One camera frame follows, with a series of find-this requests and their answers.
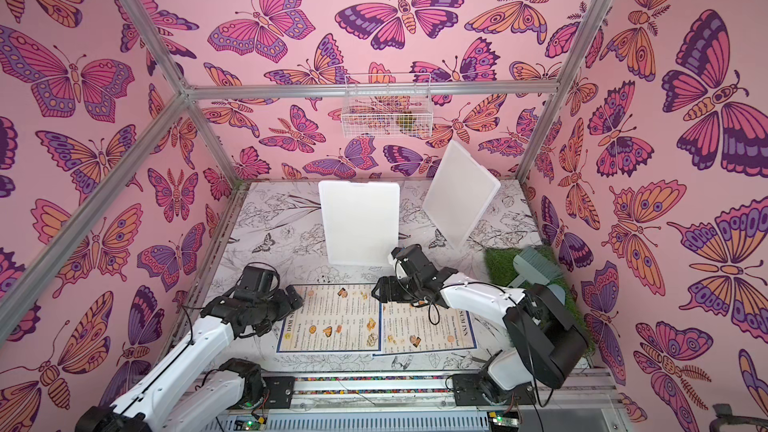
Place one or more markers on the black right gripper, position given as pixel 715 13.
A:
pixel 393 287

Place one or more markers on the dim sum menu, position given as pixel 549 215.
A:
pixel 334 318
pixel 410 330

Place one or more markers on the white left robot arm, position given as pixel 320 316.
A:
pixel 162 400

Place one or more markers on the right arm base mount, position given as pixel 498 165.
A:
pixel 478 390

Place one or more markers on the green succulent plant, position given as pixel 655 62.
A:
pixel 408 123

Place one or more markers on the white upright cutting board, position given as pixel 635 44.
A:
pixel 360 221

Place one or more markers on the aluminium cage frame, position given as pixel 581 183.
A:
pixel 41 271

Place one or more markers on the black object bottom right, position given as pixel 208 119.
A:
pixel 725 417

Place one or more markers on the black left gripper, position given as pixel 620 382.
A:
pixel 280 295

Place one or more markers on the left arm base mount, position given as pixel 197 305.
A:
pixel 271 393

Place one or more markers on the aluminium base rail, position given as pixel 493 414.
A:
pixel 420 401

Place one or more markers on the white wire rack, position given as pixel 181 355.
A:
pixel 372 100

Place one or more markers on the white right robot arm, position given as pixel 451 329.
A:
pixel 546 341

